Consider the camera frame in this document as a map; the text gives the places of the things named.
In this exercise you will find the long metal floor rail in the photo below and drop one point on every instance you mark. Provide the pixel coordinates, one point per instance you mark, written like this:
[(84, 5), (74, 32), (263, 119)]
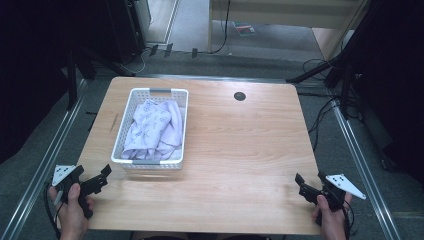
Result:
[(43, 166), (213, 78), (363, 170)]

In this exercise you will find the black cabinet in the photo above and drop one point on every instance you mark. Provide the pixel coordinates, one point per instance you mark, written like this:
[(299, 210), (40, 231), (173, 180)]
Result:
[(128, 30)]

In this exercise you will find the person's left hand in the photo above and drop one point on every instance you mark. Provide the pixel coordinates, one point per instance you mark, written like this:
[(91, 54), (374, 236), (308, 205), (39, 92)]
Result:
[(71, 216)]

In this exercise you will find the person's right hand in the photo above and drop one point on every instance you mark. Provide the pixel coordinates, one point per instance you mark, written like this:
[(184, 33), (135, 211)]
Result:
[(331, 223)]

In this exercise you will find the white printed cloth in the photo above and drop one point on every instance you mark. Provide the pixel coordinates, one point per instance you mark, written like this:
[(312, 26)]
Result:
[(153, 128)]

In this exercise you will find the magazine on floor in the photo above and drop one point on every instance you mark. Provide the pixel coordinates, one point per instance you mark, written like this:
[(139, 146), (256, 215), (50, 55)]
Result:
[(244, 28)]

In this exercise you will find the white perforated plastic basket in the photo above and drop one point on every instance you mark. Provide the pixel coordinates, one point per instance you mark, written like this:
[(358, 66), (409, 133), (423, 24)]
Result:
[(140, 95)]

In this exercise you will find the small black floor bracket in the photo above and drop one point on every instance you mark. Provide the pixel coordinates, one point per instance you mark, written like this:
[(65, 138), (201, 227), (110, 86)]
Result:
[(168, 49), (153, 50), (194, 52)]

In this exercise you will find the black round table grommet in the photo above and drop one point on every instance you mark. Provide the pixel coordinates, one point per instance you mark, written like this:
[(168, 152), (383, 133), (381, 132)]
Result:
[(239, 96)]

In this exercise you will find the black metal stand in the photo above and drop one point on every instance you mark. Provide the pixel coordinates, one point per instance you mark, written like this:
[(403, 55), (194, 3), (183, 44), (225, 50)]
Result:
[(71, 80)]

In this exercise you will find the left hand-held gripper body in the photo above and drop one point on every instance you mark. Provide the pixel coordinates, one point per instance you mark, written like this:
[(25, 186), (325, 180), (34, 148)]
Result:
[(64, 171)]

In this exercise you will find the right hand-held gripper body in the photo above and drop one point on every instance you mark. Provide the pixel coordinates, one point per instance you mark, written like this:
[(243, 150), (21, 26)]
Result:
[(343, 184)]

